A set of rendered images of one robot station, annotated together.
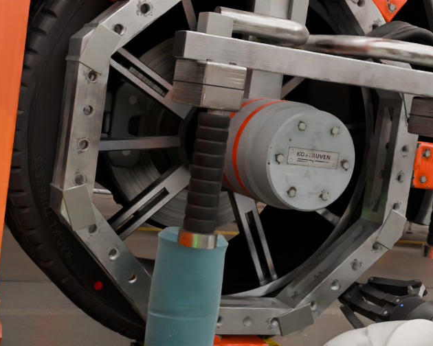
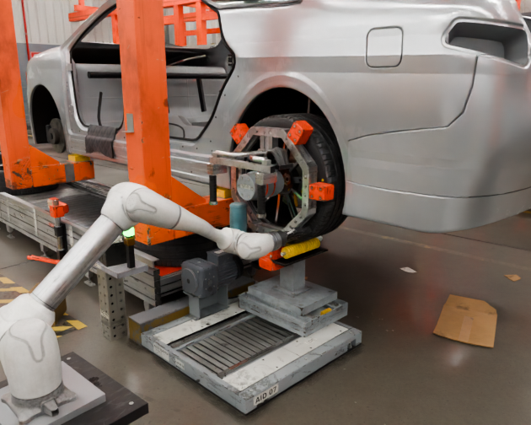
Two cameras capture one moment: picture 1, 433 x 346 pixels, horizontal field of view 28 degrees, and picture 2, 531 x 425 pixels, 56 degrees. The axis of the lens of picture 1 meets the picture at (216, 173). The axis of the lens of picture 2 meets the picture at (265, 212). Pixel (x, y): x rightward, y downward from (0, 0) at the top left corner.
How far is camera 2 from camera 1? 2.41 m
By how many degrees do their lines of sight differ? 70
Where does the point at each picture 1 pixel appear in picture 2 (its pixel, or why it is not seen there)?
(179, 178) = not seen: hidden behind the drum
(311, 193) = (246, 196)
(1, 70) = (142, 169)
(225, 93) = (210, 170)
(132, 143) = not seen: hidden behind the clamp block
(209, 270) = (233, 212)
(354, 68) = (238, 164)
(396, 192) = (304, 200)
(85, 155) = (233, 183)
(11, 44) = (142, 166)
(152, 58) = not seen: hidden behind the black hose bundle
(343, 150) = (251, 185)
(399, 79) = (249, 166)
